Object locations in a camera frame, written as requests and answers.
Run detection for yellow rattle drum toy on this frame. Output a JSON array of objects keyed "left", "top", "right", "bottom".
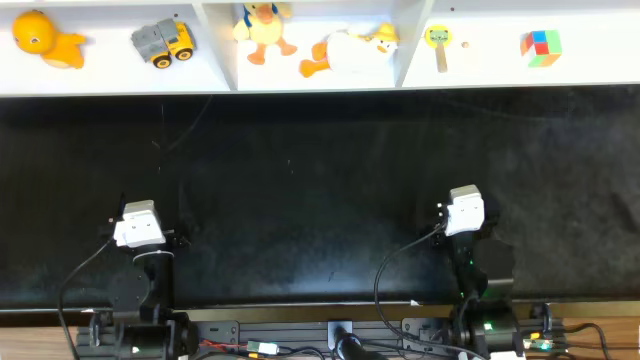
[{"left": 423, "top": 24, "right": 472, "bottom": 75}]

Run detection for many-coloured puzzle cube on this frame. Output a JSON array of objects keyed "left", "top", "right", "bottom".
[{"left": 519, "top": 29, "right": 564, "bottom": 69}]

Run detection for white plush duck yellow hat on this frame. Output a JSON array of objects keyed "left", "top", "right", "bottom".
[{"left": 298, "top": 22, "right": 401, "bottom": 79}]

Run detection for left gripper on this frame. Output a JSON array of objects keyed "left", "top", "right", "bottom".
[{"left": 115, "top": 182, "right": 199, "bottom": 250}]

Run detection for grey and yellow toy truck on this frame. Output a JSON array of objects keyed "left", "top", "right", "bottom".
[{"left": 130, "top": 17, "right": 197, "bottom": 70}]

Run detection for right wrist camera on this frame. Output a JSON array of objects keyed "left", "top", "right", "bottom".
[{"left": 444, "top": 184, "right": 487, "bottom": 238}]

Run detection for mounting rail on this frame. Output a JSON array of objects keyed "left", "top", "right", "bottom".
[{"left": 74, "top": 312, "right": 614, "bottom": 360}]

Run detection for white shelf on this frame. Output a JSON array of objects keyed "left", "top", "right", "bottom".
[{"left": 0, "top": 0, "right": 640, "bottom": 97}]

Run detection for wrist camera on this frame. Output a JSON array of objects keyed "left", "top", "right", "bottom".
[
  {"left": 113, "top": 199, "right": 168, "bottom": 250},
  {"left": 444, "top": 184, "right": 487, "bottom": 238}
]

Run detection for yellow rubber duck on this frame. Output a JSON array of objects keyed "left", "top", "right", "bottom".
[{"left": 11, "top": 9, "right": 88, "bottom": 70}]

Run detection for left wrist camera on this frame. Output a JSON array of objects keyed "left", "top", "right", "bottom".
[{"left": 113, "top": 199, "right": 168, "bottom": 250}]

